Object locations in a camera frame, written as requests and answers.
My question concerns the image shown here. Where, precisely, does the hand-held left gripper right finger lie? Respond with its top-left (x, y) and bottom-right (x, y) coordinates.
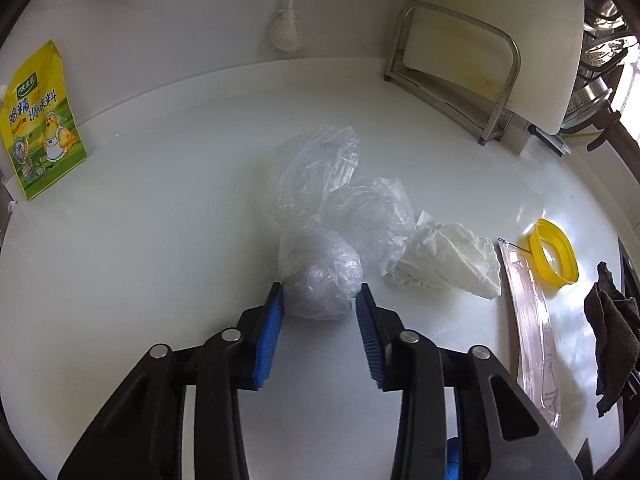
top-left (355, 282), bottom-right (583, 480)

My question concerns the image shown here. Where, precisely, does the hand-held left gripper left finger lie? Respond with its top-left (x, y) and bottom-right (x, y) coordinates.
top-left (57, 281), bottom-right (286, 480)

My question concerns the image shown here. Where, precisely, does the white paper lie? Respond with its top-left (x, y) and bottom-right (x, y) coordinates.
top-left (390, 210), bottom-right (502, 301)

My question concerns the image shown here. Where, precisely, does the clear pink packet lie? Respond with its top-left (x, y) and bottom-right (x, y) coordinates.
top-left (497, 237), bottom-right (563, 431)

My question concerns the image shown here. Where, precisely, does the yellow plastic ring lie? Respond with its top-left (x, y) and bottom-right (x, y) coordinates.
top-left (530, 218), bottom-right (580, 286)

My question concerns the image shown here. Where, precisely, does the dark cloth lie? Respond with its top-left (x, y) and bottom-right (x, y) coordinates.
top-left (583, 261), bottom-right (640, 417)

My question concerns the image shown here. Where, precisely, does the metal cutting board rack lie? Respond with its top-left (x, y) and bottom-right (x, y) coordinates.
top-left (384, 1), bottom-right (521, 146)

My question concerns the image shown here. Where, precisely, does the yellow seasoning pouch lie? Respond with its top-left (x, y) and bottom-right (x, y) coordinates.
top-left (0, 40), bottom-right (88, 201)

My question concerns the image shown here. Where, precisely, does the white bottle brush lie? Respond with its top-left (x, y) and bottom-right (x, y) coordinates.
top-left (267, 0), bottom-right (307, 52)

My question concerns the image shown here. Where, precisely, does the white cutting board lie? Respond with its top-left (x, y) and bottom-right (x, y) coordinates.
top-left (404, 0), bottom-right (586, 136)

